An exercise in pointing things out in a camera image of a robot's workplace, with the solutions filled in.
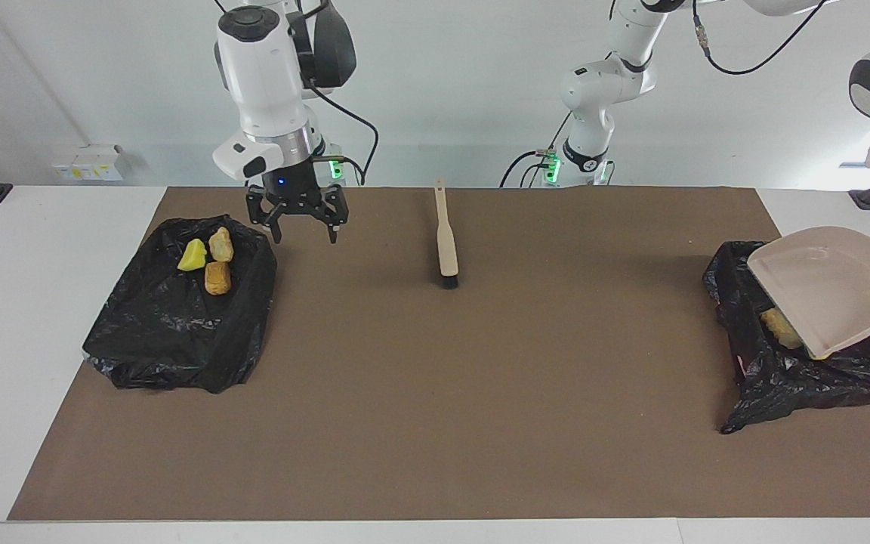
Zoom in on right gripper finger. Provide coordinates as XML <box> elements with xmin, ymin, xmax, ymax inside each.
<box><xmin>313</xmin><ymin>189</ymin><xmax>350</xmax><ymax>244</ymax></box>
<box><xmin>245</xmin><ymin>189</ymin><xmax>285</xmax><ymax>244</ymax></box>

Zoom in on toy croissant half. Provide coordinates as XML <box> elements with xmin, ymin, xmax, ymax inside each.
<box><xmin>208</xmin><ymin>226</ymin><xmax>235</xmax><ymax>264</ymax></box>

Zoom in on brown toy bread roll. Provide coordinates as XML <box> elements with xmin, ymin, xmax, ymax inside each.
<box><xmin>204</xmin><ymin>261</ymin><xmax>233</xmax><ymax>296</ymax></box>

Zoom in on beige hand brush black bristles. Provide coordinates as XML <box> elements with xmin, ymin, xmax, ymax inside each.
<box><xmin>433</xmin><ymin>178</ymin><xmax>461</xmax><ymax>291</ymax></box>

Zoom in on beige toy bread chunk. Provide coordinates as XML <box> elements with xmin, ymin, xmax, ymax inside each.
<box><xmin>761</xmin><ymin>308</ymin><xmax>806</xmax><ymax>351</ymax></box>

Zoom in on beige plastic dustpan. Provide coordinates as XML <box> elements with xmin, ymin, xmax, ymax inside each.
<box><xmin>746</xmin><ymin>225</ymin><xmax>870</xmax><ymax>359</ymax></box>

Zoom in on black bag lined bin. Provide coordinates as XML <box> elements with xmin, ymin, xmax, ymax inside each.
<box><xmin>702</xmin><ymin>240</ymin><xmax>870</xmax><ymax>435</ymax></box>
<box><xmin>82</xmin><ymin>214</ymin><xmax>279</xmax><ymax>395</ymax></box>

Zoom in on brown paper table mat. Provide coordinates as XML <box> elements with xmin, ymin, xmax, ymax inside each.
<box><xmin>6</xmin><ymin>187</ymin><xmax>870</xmax><ymax>522</ymax></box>

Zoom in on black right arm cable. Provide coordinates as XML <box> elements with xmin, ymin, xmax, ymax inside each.
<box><xmin>307</xmin><ymin>76</ymin><xmax>381</xmax><ymax>187</ymax></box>

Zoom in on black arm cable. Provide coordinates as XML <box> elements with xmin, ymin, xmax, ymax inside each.
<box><xmin>692</xmin><ymin>0</ymin><xmax>828</xmax><ymax>76</ymax></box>
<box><xmin>307</xmin><ymin>76</ymin><xmax>381</xmax><ymax>187</ymax></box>

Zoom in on white wall socket box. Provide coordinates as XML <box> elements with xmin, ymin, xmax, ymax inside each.
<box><xmin>52</xmin><ymin>144</ymin><xmax>131</xmax><ymax>183</ymax></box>

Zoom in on black left base cable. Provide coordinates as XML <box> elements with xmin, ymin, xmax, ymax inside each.
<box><xmin>499</xmin><ymin>112</ymin><xmax>573</xmax><ymax>188</ymax></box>

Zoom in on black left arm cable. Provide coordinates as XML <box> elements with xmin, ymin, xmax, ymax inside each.
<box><xmin>692</xmin><ymin>0</ymin><xmax>828</xmax><ymax>76</ymax></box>

